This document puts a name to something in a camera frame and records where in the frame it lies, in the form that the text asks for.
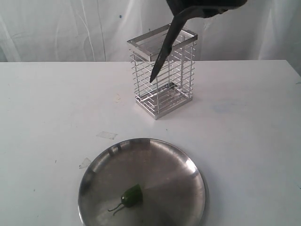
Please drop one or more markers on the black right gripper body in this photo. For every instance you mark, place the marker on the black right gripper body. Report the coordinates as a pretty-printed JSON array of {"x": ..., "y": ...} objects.
[{"x": 202, "y": 3}]

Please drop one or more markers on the green vegetable piece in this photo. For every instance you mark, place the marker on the green vegetable piece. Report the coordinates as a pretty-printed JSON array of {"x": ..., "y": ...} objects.
[{"x": 130, "y": 198}]

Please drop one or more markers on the chrome wire utensil rack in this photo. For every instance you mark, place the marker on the chrome wire utensil rack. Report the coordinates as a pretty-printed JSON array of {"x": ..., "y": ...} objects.
[{"x": 172, "y": 88}]

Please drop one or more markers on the clear tape piece lower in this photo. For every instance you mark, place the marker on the clear tape piece lower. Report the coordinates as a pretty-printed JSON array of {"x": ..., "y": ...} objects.
[{"x": 85, "y": 163}]

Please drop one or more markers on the clear tape piece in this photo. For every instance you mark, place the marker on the clear tape piece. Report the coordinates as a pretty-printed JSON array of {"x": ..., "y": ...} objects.
[
  {"x": 106, "y": 135},
  {"x": 85, "y": 163}
]

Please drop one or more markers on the round steel plate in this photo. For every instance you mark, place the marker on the round steel plate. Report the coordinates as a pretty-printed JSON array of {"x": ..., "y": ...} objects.
[{"x": 173, "y": 189}]

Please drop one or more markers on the black kitchen knife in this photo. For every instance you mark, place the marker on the black kitchen knife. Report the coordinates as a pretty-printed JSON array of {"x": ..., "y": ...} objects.
[{"x": 182, "y": 11}]

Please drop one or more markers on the clear tape piece upper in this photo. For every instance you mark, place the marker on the clear tape piece upper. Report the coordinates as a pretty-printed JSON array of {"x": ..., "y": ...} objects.
[{"x": 106, "y": 135}]

